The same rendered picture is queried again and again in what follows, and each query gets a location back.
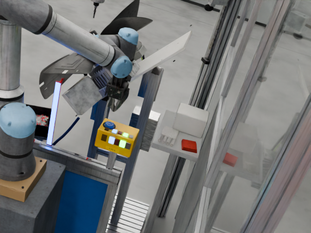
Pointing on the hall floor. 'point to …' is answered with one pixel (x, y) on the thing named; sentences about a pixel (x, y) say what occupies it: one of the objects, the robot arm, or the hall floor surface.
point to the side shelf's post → (160, 193)
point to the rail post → (106, 209)
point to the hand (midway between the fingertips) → (114, 107)
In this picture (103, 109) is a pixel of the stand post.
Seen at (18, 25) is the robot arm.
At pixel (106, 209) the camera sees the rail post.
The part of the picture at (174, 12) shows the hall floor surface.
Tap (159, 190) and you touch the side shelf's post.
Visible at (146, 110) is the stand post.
